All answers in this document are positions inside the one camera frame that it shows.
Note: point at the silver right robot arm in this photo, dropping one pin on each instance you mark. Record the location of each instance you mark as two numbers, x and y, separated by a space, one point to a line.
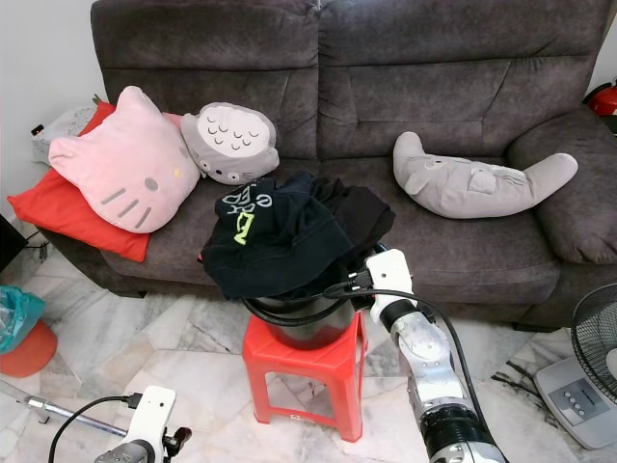
434 376

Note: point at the silver clothes rack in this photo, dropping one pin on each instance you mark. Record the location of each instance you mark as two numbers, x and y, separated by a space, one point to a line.
72 417

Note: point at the red plastic stool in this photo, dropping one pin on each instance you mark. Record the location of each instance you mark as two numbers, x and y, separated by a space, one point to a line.
304 376

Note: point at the long grey curved pillow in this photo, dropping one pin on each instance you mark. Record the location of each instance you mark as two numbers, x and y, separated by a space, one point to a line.
477 183

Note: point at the round grey Totoro cushion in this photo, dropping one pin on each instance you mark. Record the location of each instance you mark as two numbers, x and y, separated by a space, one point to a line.
231 140

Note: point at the orange bin with teal bag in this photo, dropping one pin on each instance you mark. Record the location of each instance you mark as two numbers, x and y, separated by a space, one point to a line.
19 318

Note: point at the dark grey fabric sofa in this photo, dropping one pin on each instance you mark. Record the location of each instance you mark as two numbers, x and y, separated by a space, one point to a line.
443 77

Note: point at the black box beside sofa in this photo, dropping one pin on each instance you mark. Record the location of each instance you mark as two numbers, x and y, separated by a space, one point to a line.
10 241

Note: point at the grey floor fan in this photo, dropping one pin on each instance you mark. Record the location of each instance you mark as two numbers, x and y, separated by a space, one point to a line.
578 395

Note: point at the red cushion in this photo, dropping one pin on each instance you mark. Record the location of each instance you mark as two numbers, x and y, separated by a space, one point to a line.
63 212

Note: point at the pink cat face cushion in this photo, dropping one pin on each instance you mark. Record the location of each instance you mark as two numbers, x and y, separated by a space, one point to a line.
125 164

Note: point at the red round object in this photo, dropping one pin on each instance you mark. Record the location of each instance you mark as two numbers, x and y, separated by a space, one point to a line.
603 98

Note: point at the clear plastic box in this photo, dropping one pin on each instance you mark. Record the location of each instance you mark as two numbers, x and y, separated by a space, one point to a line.
58 130

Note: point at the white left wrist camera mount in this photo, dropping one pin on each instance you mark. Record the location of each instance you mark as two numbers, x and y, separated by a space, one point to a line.
151 420

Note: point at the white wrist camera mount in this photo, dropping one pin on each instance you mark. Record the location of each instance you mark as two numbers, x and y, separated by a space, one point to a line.
151 420
391 275

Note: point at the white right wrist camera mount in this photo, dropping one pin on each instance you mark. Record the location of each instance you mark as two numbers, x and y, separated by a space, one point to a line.
391 275

